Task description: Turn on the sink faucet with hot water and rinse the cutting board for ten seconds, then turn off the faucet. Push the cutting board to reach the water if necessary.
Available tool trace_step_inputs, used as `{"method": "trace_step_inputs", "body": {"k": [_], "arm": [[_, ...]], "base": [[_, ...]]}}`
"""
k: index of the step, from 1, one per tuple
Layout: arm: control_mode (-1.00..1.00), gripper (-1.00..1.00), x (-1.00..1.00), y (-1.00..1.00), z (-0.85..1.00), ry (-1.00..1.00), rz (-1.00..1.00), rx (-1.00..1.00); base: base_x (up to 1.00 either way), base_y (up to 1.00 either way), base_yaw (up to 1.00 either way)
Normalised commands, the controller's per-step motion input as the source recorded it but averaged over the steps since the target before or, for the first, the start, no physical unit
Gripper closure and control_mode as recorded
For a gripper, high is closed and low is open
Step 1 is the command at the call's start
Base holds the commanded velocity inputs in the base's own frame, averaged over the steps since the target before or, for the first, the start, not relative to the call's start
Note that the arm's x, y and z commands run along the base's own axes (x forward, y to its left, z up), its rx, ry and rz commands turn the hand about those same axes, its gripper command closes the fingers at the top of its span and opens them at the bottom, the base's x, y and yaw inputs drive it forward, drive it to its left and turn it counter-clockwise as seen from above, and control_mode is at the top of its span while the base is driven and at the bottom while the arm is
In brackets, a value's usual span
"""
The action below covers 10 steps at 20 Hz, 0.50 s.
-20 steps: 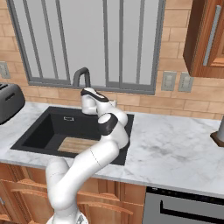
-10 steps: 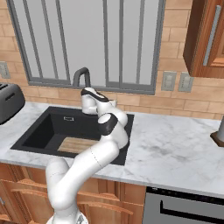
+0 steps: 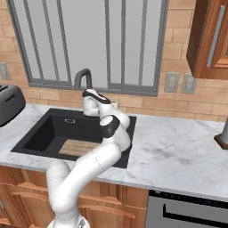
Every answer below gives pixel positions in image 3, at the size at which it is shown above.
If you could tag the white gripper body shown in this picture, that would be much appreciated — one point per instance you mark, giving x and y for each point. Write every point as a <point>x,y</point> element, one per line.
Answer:
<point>90,110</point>

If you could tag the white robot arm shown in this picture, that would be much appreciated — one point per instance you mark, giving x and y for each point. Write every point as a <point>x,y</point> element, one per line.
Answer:
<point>89,166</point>

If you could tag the dark grey sink faucet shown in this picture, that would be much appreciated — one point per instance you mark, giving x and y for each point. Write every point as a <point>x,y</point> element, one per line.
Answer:
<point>83,74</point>

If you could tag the wooden cutting board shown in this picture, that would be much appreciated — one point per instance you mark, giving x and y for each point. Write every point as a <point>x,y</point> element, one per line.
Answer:
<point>77,147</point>

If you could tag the black sink basin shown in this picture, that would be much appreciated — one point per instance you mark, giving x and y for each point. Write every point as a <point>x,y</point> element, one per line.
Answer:
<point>56,130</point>

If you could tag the grey framed window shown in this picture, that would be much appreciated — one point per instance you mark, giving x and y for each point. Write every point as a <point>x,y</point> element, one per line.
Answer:
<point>89,44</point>

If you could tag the black toaster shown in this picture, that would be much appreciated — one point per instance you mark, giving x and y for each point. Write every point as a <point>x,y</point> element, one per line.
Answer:
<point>9,104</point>

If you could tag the wooden base cupboard door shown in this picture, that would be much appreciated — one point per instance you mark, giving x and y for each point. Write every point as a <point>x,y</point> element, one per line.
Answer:
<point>115,207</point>
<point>23,196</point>

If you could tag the grey cylinder on brown base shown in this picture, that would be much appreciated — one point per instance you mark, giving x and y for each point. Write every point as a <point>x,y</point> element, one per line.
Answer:
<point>224,133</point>

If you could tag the grey dishwasher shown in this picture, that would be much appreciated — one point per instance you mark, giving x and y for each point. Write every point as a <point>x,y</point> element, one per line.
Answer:
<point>187,212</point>

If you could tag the grey wall outlet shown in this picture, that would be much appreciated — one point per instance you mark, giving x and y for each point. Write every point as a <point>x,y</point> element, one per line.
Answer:
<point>4,71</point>
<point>172,82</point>
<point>189,83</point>

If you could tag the wooden wall cupboard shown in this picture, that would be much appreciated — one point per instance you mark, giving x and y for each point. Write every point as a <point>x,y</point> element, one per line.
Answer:
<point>196,38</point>

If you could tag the wooden wall cupboard door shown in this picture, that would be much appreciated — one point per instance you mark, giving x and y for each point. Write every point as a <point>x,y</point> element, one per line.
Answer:
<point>221,35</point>

